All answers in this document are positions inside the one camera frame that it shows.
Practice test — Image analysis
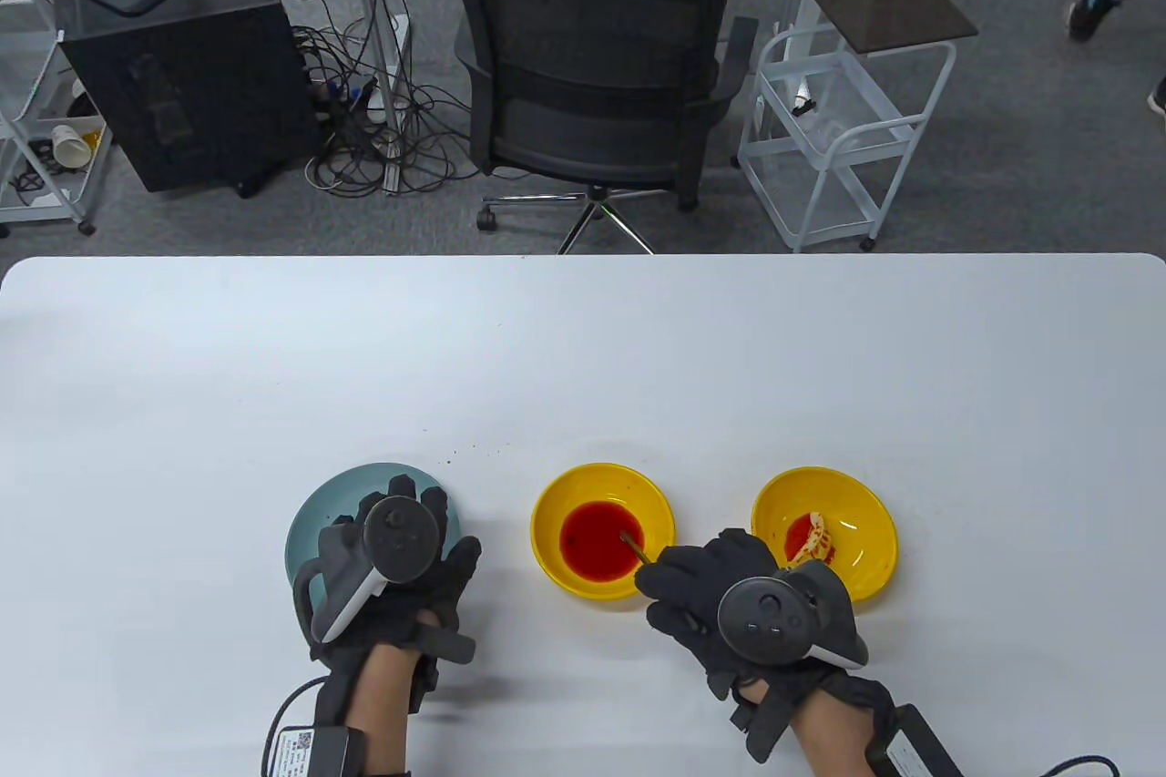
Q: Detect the person's left hand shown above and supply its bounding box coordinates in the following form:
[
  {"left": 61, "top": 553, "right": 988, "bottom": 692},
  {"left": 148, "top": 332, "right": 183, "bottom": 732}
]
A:
[{"left": 310, "top": 476, "right": 482, "bottom": 661}]

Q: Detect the person's right hand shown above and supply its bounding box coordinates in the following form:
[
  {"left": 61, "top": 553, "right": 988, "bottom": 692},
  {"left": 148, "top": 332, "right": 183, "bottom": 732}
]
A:
[{"left": 635, "top": 528, "right": 857, "bottom": 707}]

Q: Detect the red soy sauce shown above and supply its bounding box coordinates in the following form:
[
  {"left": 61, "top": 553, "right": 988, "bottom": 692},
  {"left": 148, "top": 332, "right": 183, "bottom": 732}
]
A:
[{"left": 559, "top": 501, "right": 647, "bottom": 582}]

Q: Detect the white dumpling with red sauce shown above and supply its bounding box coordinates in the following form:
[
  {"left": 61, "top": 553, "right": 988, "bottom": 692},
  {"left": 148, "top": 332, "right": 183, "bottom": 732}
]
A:
[{"left": 783, "top": 508, "right": 835, "bottom": 568}]

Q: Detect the person's left forearm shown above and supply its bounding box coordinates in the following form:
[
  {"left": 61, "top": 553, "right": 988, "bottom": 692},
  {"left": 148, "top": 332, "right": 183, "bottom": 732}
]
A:
[{"left": 351, "top": 640, "right": 415, "bottom": 769}]

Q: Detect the person's right forearm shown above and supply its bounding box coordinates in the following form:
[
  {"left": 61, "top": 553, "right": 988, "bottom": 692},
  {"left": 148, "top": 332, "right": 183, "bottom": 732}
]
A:
[{"left": 788, "top": 693, "right": 885, "bottom": 777}]

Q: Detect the yellow bowl holding sauce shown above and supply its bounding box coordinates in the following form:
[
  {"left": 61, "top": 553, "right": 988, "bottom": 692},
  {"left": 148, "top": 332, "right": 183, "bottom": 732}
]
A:
[{"left": 531, "top": 463, "right": 676, "bottom": 602}]

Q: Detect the yellow bowl holding dumpling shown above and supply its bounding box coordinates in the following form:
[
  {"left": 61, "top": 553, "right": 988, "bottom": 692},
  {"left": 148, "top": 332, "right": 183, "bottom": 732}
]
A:
[{"left": 752, "top": 467, "right": 899, "bottom": 606}]

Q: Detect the grey white VR controller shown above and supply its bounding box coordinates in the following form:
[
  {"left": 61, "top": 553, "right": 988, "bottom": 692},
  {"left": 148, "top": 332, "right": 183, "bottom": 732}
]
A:
[
  {"left": 293, "top": 495, "right": 441, "bottom": 643},
  {"left": 718, "top": 560, "right": 870, "bottom": 670}
]

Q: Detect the blue-green plate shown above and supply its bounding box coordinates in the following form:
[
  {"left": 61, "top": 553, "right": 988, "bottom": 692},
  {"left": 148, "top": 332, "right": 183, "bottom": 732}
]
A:
[{"left": 285, "top": 463, "right": 449, "bottom": 616}]

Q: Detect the white power strip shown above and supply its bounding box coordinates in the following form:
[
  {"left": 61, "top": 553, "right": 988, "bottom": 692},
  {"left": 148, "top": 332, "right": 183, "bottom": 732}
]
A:
[{"left": 364, "top": 12, "right": 413, "bottom": 127}]

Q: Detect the white shelf trolley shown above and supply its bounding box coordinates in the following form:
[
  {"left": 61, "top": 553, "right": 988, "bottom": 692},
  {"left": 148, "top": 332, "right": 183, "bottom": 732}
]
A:
[{"left": 0, "top": 0, "right": 115, "bottom": 236}]

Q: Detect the black mesh office chair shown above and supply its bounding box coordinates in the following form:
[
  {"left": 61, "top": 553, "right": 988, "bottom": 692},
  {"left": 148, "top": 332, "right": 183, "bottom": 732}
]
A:
[{"left": 446, "top": 0, "right": 759, "bottom": 256}]

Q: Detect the black computer tower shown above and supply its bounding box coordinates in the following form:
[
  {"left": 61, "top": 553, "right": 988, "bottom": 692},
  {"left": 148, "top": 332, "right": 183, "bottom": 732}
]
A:
[{"left": 55, "top": 0, "right": 315, "bottom": 197}]

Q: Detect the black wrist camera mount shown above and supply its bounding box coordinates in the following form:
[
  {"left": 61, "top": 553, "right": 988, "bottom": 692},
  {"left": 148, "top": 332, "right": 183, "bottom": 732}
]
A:
[
  {"left": 731, "top": 679, "right": 793, "bottom": 764},
  {"left": 410, "top": 620, "right": 478, "bottom": 712}
]

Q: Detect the black cable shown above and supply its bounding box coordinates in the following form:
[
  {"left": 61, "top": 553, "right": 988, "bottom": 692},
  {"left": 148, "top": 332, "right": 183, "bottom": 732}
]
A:
[
  {"left": 264, "top": 677, "right": 329, "bottom": 769},
  {"left": 1034, "top": 753, "right": 1121, "bottom": 777}
]

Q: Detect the white wire cart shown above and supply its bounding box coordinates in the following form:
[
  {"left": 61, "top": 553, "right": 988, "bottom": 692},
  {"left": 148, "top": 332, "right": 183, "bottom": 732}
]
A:
[{"left": 736, "top": 26, "right": 957, "bottom": 254}]

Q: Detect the tangle of black cables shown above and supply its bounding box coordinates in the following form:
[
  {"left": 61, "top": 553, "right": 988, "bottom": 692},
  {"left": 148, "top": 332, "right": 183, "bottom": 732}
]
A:
[{"left": 273, "top": 0, "right": 484, "bottom": 197}]

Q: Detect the aluminium post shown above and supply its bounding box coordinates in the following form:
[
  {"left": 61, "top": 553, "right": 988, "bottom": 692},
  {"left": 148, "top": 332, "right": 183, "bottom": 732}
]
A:
[{"left": 339, "top": 0, "right": 406, "bottom": 195}]

